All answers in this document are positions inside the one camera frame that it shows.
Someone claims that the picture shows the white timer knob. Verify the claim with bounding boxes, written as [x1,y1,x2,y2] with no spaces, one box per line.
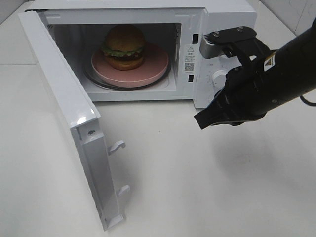
[211,70,227,88]

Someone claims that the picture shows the white microwave door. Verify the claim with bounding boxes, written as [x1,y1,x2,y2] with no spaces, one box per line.
[18,11,130,230]

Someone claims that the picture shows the burger with lettuce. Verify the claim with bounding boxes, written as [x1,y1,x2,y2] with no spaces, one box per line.
[100,24,146,71]

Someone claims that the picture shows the glass turntable plate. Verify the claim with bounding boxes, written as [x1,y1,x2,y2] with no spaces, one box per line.
[82,59,172,91]

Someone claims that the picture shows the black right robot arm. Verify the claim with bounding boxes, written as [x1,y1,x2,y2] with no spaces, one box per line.
[195,25,316,129]

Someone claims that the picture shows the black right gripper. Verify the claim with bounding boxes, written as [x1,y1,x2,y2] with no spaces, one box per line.
[194,38,276,129]

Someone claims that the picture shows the white microwave oven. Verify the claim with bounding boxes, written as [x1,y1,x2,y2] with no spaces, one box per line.
[24,0,258,110]

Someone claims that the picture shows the pink plate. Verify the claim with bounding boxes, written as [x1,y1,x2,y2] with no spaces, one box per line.
[91,43,169,88]

